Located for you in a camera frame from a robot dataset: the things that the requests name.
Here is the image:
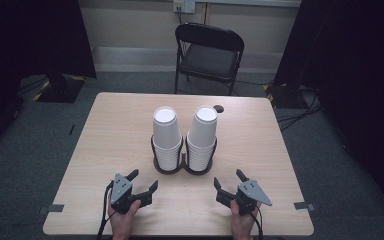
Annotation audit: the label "black folding chair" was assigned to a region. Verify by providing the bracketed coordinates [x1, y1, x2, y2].
[174, 22, 246, 97]

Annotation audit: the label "black stand base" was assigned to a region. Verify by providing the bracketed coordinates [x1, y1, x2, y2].
[265, 82, 303, 110]
[32, 73, 87, 104]

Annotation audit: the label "stack of white paper cups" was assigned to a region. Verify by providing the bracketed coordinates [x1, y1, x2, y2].
[151, 105, 184, 172]
[186, 105, 219, 173]

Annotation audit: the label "person's left hand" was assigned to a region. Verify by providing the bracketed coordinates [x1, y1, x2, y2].
[107, 199, 142, 234]

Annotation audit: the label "person's right hand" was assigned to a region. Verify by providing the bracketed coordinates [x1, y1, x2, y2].
[229, 199, 262, 235]

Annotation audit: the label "dark curtain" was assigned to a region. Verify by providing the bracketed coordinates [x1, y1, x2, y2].
[273, 0, 384, 214]
[0, 0, 98, 158]

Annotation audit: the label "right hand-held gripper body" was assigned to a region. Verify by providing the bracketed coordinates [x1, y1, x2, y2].
[231, 179, 273, 216]

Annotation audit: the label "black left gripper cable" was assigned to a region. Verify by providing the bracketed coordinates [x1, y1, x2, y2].
[96, 180, 115, 240]

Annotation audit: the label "black floor cables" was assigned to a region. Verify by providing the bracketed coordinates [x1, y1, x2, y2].
[273, 84, 324, 132]

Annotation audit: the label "black double cup holder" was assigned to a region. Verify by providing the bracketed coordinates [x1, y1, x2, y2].
[150, 133, 219, 176]

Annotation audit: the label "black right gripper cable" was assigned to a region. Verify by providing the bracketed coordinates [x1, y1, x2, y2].
[248, 206, 265, 240]

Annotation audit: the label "grey tape strip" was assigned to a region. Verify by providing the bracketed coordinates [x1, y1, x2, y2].
[37, 203, 65, 216]
[293, 201, 316, 212]

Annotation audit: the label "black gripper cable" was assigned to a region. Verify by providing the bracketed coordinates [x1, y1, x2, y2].
[96, 180, 115, 240]
[248, 206, 265, 240]

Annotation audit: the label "white wall socket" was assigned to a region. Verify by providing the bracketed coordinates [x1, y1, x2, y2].
[172, 0, 197, 15]

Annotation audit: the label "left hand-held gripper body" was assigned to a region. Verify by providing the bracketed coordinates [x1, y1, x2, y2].
[109, 172, 143, 215]

